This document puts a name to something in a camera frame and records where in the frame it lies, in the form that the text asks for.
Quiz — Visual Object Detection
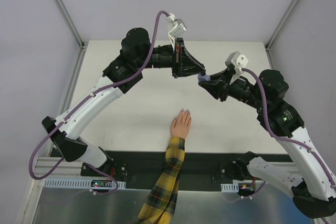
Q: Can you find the purple nail polish bottle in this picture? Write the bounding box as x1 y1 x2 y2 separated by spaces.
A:
197 74 211 82

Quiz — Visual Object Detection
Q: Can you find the yellow plaid sleeve forearm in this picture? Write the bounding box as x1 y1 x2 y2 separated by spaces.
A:
136 137 185 223

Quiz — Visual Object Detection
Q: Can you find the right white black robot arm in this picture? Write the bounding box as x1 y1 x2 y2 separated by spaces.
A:
198 68 335 219

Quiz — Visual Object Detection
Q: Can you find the mannequin hand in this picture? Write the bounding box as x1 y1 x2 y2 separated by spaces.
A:
170 109 192 139

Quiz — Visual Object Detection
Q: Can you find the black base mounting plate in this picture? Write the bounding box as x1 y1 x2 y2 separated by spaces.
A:
49 148 295 190

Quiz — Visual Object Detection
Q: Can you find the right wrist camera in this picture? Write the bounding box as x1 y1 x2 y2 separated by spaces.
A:
225 51 249 76

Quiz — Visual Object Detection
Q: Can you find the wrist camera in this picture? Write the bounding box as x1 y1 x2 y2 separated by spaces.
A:
166 13 187 50
225 51 249 76

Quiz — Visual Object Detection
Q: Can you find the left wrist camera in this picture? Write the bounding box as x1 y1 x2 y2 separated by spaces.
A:
166 13 187 50

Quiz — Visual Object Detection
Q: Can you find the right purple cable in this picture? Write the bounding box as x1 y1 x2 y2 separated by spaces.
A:
241 68 336 185

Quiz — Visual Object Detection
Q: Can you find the right white cable duct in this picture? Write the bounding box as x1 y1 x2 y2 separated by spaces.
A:
220 183 239 193

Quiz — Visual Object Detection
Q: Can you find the white cable duct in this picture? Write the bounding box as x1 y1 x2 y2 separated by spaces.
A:
220 183 239 193
44 178 126 190

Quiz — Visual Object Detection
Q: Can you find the left aluminium frame post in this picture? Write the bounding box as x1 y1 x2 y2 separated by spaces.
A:
39 0 88 49

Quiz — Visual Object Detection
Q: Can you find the aluminium frame post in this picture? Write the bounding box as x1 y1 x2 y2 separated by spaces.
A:
264 0 318 51
39 0 88 49

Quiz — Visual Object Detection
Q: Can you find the right aluminium frame post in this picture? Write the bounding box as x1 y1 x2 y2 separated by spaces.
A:
264 0 318 51

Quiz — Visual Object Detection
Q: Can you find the left white cable duct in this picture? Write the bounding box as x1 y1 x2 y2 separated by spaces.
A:
44 178 126 190

